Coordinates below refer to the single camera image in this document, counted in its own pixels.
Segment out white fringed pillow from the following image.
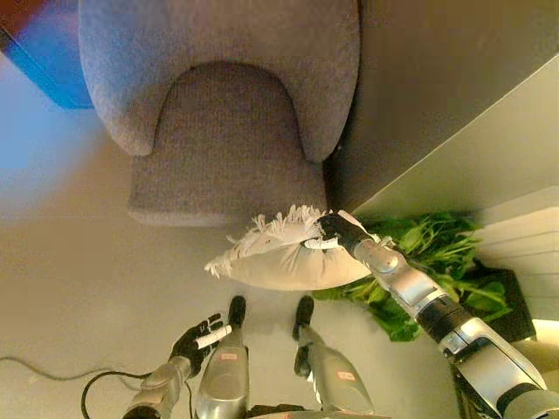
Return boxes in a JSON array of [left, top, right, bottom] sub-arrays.
[[204, 203, 394, 292]]

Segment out grey fabric tub armchair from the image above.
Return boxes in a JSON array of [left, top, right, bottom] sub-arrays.
[[77, 0, 363, 229]]

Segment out black square planter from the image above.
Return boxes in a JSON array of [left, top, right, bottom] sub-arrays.
[[470, 260, 539, 342]]

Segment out green leafy potted plant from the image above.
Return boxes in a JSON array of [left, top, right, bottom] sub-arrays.
[[311, 210, 513, 344]]

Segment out white slatted radiator panel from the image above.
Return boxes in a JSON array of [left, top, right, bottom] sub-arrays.
[[473, 203, 559, 307]]

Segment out black floor cable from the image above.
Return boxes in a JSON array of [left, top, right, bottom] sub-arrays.
[[0, 356, 194, 419]]

